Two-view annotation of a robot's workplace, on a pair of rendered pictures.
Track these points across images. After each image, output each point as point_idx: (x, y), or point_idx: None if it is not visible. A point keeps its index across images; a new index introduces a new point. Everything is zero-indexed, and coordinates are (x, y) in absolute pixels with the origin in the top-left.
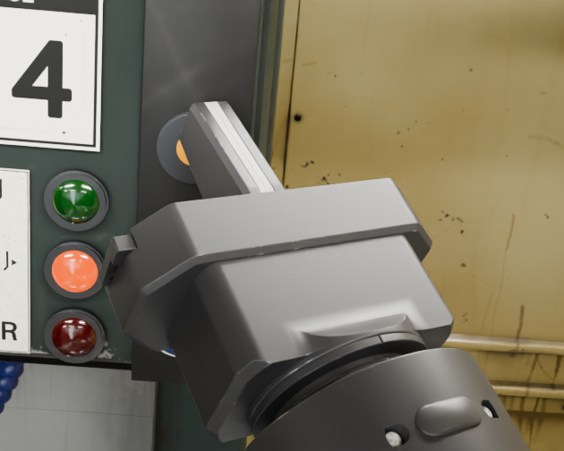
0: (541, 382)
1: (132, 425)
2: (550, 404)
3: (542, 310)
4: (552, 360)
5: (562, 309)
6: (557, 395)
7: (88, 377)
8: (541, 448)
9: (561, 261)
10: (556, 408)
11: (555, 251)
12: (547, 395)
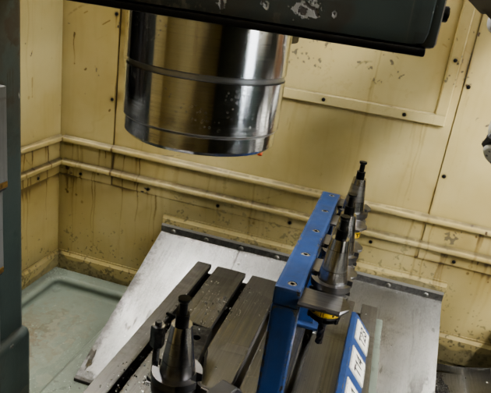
0: (27, 169)
1: None
2: (32, 179)
3: (22, 128)
4: (30, 154)
5: (30, 125)
6: (37, 172)
7: None
8: (31, 206)
9: (26, 98)
10: (34, 180)
11: (22, 93)
12: (33, 174)
